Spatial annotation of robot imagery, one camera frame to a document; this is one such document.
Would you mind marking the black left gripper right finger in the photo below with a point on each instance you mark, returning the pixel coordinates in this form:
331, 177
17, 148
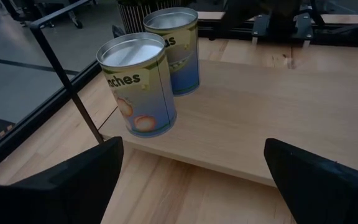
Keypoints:
328, 193

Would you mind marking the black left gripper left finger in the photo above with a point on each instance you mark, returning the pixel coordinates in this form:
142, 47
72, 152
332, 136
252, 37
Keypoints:
57, 196

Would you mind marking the tall peaches can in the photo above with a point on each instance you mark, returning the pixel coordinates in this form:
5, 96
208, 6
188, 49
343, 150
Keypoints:
141, 93

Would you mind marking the tall peas can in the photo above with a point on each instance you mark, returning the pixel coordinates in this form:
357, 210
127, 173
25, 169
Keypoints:
182, 56

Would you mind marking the black aluminium table frame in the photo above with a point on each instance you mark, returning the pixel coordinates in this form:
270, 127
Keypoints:
42, 115

